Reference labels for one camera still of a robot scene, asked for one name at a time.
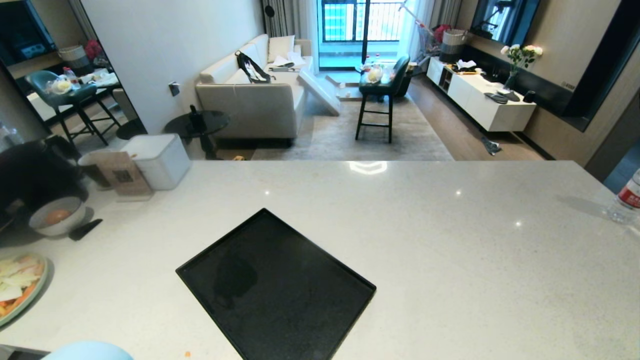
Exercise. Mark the grey curtain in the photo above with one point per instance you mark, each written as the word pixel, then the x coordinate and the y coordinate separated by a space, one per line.
pixel 287 20

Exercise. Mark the grey object on floor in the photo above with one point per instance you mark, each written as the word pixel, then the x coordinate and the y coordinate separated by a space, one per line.
pixel 491 146

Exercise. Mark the white plastic box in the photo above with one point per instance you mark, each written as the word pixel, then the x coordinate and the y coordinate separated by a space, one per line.
pixel 160 160

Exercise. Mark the plastic bag of food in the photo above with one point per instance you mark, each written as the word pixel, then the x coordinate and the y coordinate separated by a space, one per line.
pixel 374 75

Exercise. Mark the white cushion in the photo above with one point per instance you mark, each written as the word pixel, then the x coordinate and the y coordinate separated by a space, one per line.
pixel 280 47

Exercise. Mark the woven basket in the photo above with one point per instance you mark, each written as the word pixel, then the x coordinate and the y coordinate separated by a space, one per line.
pixel 453 45

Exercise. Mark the white bowl with orange food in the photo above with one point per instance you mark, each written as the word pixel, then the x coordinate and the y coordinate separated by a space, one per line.
pixel 57 220

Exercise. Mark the black bottle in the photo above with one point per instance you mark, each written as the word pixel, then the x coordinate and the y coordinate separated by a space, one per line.
pixel 196 120

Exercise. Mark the black rectangular tray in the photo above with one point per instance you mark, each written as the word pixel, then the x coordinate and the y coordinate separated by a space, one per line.
pixel 280 290

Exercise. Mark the white low cabinet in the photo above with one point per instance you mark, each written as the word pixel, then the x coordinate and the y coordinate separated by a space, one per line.
pixel 485 105

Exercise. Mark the vase with white flowers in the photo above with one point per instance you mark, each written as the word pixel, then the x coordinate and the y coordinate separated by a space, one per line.
pixel 517 57

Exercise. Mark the white leaning board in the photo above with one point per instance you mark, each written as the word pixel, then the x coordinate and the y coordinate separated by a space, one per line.
pixel 320 92

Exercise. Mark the small black wedge object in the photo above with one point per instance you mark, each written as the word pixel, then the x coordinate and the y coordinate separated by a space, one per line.
pixel 85 230

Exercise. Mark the wall television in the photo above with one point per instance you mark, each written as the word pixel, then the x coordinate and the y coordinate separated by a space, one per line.
pixel 502 20

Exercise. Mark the black cup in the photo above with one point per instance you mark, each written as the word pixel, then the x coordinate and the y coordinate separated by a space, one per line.
pixel 529 96

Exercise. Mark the wall socket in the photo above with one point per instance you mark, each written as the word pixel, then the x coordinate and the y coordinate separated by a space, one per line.
pixel 174 89

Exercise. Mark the green plate with food scraps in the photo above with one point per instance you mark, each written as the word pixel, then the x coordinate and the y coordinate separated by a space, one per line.
pixel 20 287

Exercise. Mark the light blue trash bin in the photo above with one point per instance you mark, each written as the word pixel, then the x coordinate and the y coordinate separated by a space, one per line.
pixel 87 351

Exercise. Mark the brown cardboard box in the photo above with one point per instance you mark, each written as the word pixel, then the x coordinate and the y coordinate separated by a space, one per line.
pixel 122 172

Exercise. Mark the black bag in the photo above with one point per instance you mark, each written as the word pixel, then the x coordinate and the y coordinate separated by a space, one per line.
pixel 252 70

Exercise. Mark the black round side table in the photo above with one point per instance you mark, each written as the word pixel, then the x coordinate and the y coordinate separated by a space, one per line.
pixel 200 125

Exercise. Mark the balcony glass door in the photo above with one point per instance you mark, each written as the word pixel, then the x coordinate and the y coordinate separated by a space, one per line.
pixel 350 25

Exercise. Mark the grey rug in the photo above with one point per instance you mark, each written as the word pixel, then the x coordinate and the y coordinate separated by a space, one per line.
pixel 400 140

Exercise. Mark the green bar stool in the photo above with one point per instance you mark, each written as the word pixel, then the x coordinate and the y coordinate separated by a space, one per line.
pixel 382 90

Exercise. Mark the black kitchen appliance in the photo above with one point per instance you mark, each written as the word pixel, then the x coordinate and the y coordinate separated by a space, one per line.
pixel 35 172

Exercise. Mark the tissue box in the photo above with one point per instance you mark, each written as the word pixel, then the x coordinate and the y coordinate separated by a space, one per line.
pixel 466 66

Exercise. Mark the white sofa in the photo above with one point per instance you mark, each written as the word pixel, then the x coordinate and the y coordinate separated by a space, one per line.
pixel 250 107

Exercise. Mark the clear plastic water bottle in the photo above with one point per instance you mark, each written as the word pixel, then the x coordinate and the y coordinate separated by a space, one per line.
pixel 626 200

